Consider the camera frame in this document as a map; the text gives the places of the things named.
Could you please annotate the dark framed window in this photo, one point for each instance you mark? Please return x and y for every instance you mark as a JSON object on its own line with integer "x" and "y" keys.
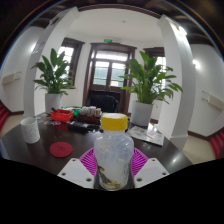
{"x": 156, "y": 52}
{"x": 77, "y": 53}

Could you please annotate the printed paper brochure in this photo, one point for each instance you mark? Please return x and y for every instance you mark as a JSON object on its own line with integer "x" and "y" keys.
{"x": 148, "y": 135}

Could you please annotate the red plastic box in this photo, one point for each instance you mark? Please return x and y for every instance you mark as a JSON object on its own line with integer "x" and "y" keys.
{"x": 61, "y": 115}

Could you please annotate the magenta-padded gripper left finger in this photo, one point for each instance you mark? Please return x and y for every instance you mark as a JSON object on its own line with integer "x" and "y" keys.
{"x": 75, "y": 170}

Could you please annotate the dark wooden glazed door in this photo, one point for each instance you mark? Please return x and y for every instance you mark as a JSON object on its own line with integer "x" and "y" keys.
{"x": 108, "y": 71}

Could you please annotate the wooden tray with small jars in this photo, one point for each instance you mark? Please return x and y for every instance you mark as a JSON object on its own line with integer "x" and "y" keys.
{"x": 89, "y": 116}

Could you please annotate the leafy plant in white pot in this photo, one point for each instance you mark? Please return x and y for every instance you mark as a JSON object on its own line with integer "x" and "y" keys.
{"x": 146, "y": 83}
{"x": 53, "y": 78}

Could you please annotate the flat round red coaster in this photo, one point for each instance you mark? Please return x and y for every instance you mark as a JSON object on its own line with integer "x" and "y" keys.
{"x": 61, "y": 149}

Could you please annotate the green exit sign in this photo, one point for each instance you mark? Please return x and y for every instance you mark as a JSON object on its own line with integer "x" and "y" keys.
{"x": 108, "y": 40}

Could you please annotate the white wall radiator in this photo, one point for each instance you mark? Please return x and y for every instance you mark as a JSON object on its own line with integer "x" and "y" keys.
{"x": 213, "y": 101}
{"x": 10, "y": 78}

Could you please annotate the black chair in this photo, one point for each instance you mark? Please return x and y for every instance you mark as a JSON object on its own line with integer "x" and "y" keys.
{"x": 104, "y": 100}

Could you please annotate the white speckled cup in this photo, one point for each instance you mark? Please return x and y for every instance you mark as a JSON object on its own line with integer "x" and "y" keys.
{"x": 30, "y": 130}

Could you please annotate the black flat device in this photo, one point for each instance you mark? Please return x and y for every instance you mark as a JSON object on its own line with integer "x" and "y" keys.
{"x": 81, "y": 126}

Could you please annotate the clear bottle with yellow cap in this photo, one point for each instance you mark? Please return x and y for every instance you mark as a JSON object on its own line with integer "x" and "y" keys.
{"x": 113, "y": 150}

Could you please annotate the red carpeted stairs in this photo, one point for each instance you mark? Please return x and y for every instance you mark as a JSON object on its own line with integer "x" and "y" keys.
{"x": 3, "y": 116}
{"x": 218, "y": 143}

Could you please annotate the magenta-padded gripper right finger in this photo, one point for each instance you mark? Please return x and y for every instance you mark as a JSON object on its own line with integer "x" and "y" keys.
{"x": 151, "y": 170}

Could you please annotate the green cloth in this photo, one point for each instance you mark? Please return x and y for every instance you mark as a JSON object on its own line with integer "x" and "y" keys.
{"x": 71, "y": 108}

